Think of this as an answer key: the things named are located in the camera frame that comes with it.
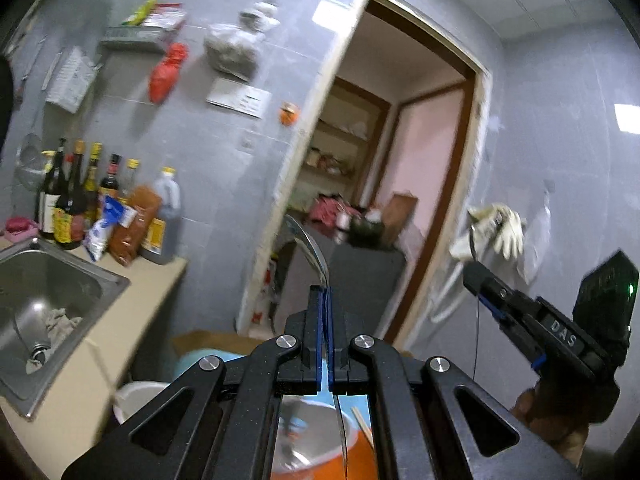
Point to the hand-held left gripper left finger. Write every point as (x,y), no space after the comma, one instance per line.
(321,335)

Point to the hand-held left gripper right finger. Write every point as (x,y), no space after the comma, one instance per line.
(340,355)

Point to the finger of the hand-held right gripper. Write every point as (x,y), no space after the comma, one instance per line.
(492,285)
(504,316)

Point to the wooden chopstick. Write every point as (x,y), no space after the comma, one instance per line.
(362,427)

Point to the metal spoon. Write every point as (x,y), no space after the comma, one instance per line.
(310,250)

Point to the white plastic utensil basket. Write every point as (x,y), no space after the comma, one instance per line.
(145,395)

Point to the person's right hand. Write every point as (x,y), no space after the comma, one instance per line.
(550,427)

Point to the cream rubber glove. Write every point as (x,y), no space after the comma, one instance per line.
(512,232)
(475,247)

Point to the hanging plastic bag right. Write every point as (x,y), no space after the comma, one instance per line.
(537,245)

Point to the red white bottle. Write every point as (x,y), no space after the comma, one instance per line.
(262,305)

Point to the striped blanket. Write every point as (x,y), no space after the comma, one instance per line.
(361,465)

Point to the wooden cutting board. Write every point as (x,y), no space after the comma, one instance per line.
(401,217)

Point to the red cloth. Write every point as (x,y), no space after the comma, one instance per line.
(325,212)

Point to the plastic oil jug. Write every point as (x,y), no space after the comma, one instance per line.
(162,225)

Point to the wooden shelf unit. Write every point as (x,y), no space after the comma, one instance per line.
(345,130)

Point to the orange spice bag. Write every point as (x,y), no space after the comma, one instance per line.
(135,225)

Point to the blue white bag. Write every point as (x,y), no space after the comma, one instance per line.
(102,232)

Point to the clear yellow cap bottle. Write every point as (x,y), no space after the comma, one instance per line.
(131,175)

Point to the stainless steel sink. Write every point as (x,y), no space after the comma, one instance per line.
(75,280)

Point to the grey dish rag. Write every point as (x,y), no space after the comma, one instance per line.
(60,321)

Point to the red label sauce bottle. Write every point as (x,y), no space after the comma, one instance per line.
(110,177)

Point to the dark sauce bottle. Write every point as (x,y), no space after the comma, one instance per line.
(91,180)

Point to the yellow label soy sauce bottle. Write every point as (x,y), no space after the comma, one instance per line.
(69,220)

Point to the clear plastic bag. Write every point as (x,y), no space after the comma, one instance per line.
(232,47)

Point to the red plastic bag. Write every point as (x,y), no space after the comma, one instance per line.
(167,72)

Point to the pink sponge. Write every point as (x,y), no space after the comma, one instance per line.
(20,227)

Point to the metal strainer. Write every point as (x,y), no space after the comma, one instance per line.
(29,165)

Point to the red seasoning packet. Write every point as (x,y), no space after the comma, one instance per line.
(167,16)

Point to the green seasoning packet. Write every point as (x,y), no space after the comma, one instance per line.
(141,12)

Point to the orange wall hook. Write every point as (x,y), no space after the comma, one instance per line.
(289,113)

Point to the door frame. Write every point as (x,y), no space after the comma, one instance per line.
(320,110)

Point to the white wall socket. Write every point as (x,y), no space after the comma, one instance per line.
(255,103)

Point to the grey wall shelf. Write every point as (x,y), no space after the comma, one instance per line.
(135,39)

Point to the white perforated wall holder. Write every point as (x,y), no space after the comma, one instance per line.
(70,80)

